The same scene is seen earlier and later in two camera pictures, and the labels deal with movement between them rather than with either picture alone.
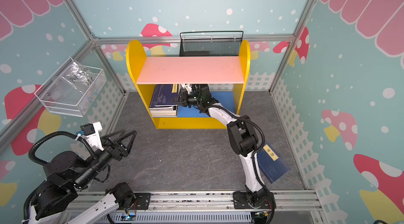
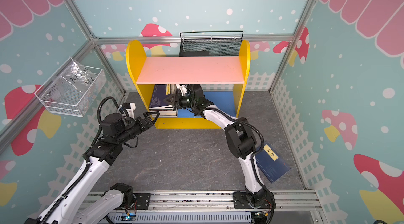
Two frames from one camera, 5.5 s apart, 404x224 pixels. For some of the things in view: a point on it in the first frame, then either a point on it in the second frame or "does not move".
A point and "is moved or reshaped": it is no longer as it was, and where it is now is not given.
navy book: (162, 94) is moved or reshaped
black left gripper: (122, 150) to (149, 122)
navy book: (271, 164) does not move
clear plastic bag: (80, 76) does not move
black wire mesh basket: (210, 43) does not move
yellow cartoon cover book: (164, 114) does not move
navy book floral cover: (163, 108) does not move
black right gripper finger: (182, 104) to (174, 107)
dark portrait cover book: (163, 112) does not move
